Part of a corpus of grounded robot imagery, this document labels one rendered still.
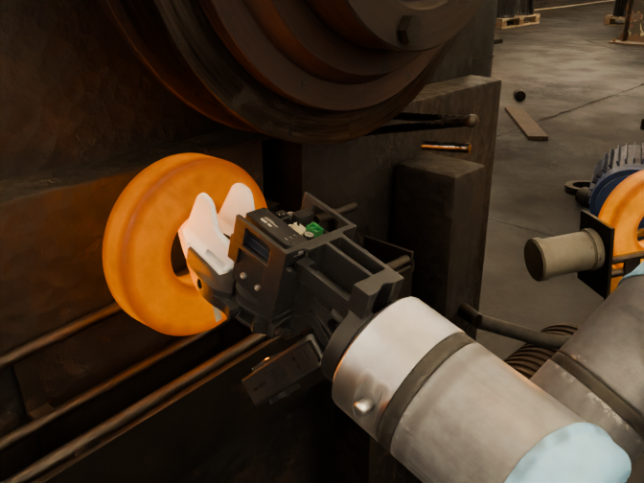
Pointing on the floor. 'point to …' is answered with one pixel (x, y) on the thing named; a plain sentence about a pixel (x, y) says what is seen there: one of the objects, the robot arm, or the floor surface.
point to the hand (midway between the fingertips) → (191, 224)
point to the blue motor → (614, 174)
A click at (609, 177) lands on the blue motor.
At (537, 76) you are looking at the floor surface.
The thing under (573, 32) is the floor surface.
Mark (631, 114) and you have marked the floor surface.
